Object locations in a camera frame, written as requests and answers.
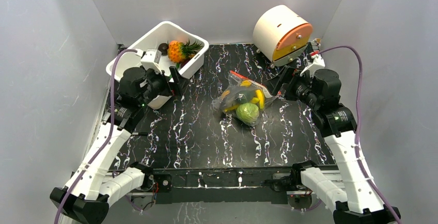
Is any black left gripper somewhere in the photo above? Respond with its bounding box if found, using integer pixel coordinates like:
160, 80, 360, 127
138, 66, 190, 107

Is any dark green toy avocado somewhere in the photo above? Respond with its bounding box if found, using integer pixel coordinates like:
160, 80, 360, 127
234, 91, 255, 104

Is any clear zip bag orange zipper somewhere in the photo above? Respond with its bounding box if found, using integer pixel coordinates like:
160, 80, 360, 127
212, 71, 280, 126

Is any light green toy cabbage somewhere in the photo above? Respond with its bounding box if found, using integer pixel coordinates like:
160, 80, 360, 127
236, 103, 260, 125

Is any yellow toy banana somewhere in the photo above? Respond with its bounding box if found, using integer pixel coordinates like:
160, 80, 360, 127
255, 89, 265, 109

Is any small orange toy tangerine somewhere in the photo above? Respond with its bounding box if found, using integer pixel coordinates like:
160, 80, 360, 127
220, 90, 230, 101

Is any yellow toy corn cob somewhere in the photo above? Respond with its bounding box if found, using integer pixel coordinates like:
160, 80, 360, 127
223, 104, 240, 113

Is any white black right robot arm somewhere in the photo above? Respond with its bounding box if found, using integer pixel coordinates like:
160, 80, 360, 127
266, 66, 401, 223

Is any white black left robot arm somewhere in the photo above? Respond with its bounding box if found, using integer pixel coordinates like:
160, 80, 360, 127
50, 66, 190, 223

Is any orange toy pineapple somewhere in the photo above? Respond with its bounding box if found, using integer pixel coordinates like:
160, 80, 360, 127
167, 40, 202, 63

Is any dark purple toy fruit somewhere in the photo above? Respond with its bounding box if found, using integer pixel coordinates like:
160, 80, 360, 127
158, 43, 169, 56

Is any cream round drum orange face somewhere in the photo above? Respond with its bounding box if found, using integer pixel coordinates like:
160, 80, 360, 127
253, 5, 313, 68

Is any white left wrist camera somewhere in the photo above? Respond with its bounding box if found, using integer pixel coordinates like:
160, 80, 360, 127
140, 49, 162, 74

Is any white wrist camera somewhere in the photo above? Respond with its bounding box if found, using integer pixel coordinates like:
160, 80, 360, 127
140, 49, 162, 74
300, 51, 325, 78

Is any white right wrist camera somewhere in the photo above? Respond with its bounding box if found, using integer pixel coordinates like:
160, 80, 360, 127
300, 51, 325, 78

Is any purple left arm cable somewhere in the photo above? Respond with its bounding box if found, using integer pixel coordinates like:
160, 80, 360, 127
53, 49, 143, 224

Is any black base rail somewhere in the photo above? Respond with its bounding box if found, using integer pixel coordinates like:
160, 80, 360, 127
67, 166, 343, 213

